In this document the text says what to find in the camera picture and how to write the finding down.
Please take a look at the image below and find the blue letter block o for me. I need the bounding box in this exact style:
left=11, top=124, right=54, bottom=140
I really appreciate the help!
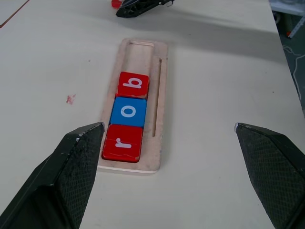
left=110, top=96, right=147, bottom=127

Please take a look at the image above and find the white cable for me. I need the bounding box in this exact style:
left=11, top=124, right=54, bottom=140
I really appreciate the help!
left=283, top=44, right=305, bottom=101

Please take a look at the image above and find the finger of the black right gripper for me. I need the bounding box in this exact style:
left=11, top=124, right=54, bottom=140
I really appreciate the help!
left=116, top=0, right=171, bottom=18
left=119, top=0, right=139, bottom=7

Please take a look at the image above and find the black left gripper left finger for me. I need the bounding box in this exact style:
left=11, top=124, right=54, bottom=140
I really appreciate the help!
left=0, top=122, right=106, bottom=229

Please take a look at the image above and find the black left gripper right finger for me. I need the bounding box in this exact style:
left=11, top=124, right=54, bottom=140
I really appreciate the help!
left=234, top=122, right=305, bottom=229

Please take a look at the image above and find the red letter block b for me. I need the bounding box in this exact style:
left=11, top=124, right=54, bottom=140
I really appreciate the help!
left=117, top=71, right=150, bottom=99

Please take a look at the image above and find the wooden letter tray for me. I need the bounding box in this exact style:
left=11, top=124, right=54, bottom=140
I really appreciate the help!
left=97, top=38, right=169, bottom=174

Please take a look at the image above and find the aluminium frame strut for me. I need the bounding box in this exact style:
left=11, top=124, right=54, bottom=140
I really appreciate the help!
left=287, top=16, right=305, bottom=39

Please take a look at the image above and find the red letter block r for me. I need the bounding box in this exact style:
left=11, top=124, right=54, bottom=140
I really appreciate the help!
left=101, top=124, right=143, bottom=164

